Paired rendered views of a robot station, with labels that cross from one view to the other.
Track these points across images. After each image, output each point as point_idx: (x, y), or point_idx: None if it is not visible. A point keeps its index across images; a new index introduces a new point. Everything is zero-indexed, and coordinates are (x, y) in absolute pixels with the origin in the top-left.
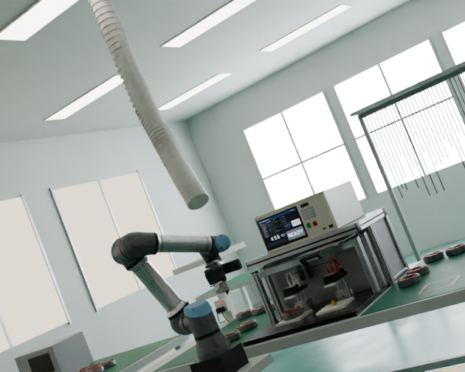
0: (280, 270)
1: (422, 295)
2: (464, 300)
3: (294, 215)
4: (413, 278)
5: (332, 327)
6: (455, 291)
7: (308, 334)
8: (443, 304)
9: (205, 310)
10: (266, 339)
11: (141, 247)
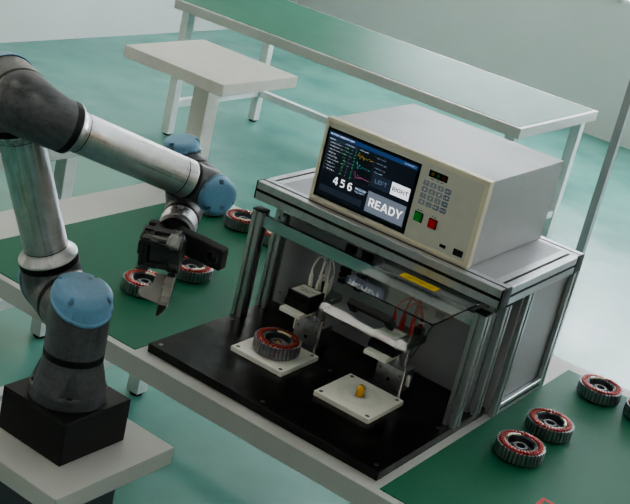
0: (310, 248)
1: None
2: None
3: (406, 178)
4: (529, 458)
5: (319, 466)
6: None
7: (269, 439)
8: None
9: (94, 318)
10: (194, 374)
11: (33, 129)
